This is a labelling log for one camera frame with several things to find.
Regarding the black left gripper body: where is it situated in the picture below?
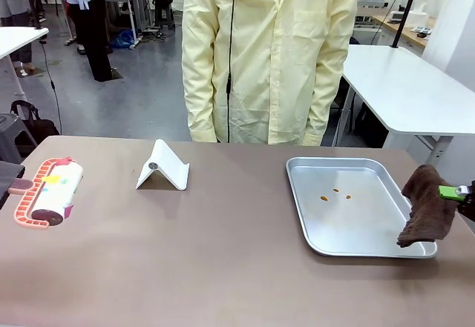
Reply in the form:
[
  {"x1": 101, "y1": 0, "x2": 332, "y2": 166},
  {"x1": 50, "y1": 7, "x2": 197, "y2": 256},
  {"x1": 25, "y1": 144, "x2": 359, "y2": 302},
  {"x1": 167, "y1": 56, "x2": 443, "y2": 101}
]
[{"x1": 0, "y1": 160, "x2": 26, "y2": 210}]

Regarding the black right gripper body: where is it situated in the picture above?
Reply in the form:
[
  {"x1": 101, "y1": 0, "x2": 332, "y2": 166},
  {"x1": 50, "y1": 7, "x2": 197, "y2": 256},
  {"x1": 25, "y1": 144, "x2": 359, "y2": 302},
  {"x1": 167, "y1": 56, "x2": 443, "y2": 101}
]
[{"x1": 456, "y1": 179, "x2": 475, "y2": 221}]

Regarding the dark brown cloth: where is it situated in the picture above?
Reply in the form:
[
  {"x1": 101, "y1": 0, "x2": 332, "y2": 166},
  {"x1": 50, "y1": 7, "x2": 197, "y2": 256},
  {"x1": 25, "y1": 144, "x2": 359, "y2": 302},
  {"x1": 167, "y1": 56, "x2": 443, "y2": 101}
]
[{"x1": 396, "y1": 164, "x2": 462, "y2": 248}]

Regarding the pink handled lint roller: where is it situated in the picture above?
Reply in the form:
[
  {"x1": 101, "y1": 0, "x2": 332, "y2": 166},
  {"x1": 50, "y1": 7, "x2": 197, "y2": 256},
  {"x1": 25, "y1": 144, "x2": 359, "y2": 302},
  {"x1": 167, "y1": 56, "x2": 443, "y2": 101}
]
[{"x1": 7, "y1": 155, "x2": 85, "y2": 230}]

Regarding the grey plastic stool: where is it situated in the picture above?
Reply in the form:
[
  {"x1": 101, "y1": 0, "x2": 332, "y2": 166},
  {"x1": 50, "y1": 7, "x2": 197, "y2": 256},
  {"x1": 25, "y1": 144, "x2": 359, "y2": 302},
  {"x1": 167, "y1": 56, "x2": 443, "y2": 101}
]
[{"x1": 0, "y1": 112, "x2": 39, "y2": 165}]

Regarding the black backpack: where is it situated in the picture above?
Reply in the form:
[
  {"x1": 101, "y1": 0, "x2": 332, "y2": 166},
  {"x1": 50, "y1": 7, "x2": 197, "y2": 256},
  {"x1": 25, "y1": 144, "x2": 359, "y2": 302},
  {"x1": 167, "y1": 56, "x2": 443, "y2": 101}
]
[{"x1": 10, "y1": 99, "x2": 61, "y2": 156}]

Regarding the silver metal tray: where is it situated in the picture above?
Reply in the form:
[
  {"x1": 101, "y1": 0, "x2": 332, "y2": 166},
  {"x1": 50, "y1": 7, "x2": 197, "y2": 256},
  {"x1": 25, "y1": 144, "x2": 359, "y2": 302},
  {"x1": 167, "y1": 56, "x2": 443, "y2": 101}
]
[{"x1": 285, "y1": 156, "x2": 439, "y2": 260}]

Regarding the large white table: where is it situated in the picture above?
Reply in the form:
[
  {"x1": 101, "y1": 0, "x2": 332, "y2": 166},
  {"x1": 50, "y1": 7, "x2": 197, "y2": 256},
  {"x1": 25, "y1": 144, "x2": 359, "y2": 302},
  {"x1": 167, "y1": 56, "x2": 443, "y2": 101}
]
[{"x1": 335, "y1": 43, "x2": 475, "y2": 162}]

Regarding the small white table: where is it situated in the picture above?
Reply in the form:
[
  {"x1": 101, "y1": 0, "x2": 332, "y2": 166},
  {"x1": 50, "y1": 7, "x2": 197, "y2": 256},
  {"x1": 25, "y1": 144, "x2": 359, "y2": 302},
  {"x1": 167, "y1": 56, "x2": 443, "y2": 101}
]
[{"x1": 0, "y1": 26, "x2": 50, "y2": 94}]

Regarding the white folding stand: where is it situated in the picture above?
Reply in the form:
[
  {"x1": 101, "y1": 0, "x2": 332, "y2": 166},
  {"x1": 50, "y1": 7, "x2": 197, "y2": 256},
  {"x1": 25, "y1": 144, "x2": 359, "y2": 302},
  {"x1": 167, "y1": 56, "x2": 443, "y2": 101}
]
[{"x1": 135, "y1": 138, "x2": 191, "y2": 191}]

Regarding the long wooden workbench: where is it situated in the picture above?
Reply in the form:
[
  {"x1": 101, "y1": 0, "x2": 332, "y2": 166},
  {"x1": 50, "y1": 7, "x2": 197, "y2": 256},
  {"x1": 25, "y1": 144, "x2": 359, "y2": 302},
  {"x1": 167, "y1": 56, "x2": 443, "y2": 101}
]
[{"x1": 370, "y1": 14, "x2": 428, "y2": 50}]

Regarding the bystander in grey skirt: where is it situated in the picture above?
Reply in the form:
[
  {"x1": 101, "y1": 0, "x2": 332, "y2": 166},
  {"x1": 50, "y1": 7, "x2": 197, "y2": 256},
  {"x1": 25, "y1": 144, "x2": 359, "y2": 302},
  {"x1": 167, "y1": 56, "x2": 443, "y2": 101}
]
[{"x1": 0, "y1": 0, "x2": 40, "y2": 78}]

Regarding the blue plastic bag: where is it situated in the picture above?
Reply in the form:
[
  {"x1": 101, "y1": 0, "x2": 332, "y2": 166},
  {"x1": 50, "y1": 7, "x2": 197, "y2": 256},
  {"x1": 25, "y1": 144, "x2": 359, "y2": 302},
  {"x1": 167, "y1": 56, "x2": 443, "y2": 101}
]
[{"x1": 110, "y1": 28, "x2": 137, "y2": 50}]

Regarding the bystander in black trousers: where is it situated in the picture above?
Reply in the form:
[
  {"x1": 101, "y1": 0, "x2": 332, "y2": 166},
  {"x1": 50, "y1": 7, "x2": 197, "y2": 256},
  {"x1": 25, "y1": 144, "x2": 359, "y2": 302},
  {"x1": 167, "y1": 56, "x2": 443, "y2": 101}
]
[{"x1": 53, "y1": 0, "x2": 114, "y2": 82}]

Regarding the black tripod pole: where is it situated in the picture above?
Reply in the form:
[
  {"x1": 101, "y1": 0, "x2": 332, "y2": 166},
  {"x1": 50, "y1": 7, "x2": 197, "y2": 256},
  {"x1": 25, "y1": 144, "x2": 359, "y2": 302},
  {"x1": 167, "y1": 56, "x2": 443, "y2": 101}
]
[{"x1": 391, "y1": 0, "x2": 424, "y2": 49}]

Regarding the person in yellow shirt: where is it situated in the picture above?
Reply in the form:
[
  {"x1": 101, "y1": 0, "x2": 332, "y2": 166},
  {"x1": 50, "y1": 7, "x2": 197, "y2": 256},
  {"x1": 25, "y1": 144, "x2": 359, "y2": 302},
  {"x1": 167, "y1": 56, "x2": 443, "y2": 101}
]
[{"x1": 181, "y1": 0, "x2": 365, "y2": 147}]

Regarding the black step stool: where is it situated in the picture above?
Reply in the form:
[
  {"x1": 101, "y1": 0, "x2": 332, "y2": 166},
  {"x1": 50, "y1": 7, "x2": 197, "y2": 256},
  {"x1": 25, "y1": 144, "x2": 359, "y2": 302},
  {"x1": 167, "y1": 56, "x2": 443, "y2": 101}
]
[{"x1": 153, "y1": 0, "x2": 176, "y2": 30}]

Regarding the thin black hanging cable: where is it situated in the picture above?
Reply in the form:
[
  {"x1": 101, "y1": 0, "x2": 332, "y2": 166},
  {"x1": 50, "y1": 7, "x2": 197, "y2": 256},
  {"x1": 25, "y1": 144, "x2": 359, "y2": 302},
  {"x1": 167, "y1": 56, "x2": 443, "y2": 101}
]
[{"x1": 36, "y1": 26, "x2": 63, "y2": 135}]

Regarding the black cord on shirt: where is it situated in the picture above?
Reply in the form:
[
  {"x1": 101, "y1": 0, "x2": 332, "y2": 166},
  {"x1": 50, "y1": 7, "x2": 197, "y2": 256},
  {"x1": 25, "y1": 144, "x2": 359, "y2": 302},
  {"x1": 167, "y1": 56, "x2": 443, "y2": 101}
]
[{"x1": 224, "y1": 0, "x2": 238, "y2": 143}]

